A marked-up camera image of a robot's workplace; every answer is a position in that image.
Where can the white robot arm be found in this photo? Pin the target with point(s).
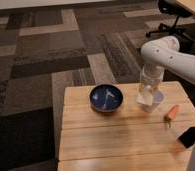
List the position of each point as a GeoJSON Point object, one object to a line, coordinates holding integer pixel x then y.
{"type": "Point", "coordinates": [163, 53]}

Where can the dark blue ceramic bowl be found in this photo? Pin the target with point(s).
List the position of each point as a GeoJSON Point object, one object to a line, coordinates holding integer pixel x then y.
{"type": "Point", "coordinates": [106, 98]}

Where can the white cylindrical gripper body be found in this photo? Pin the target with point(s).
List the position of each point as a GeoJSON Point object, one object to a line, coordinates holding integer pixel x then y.
{"type": "Point", "coordinates": [150, 77]}

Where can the orange toy carrot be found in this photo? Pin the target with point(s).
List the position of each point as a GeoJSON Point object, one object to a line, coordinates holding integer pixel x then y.
{"type": "Point", "coordinates": [170, 116]}

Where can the white ceramic cup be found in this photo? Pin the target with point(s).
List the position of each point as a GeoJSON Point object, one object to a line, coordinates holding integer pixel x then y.
{"type": "Point", "coordinates": [157, 100]}

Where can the white sponge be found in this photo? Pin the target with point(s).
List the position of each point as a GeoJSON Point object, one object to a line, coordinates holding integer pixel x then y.
{"type": "Point", "coordinates": [144, 98]}

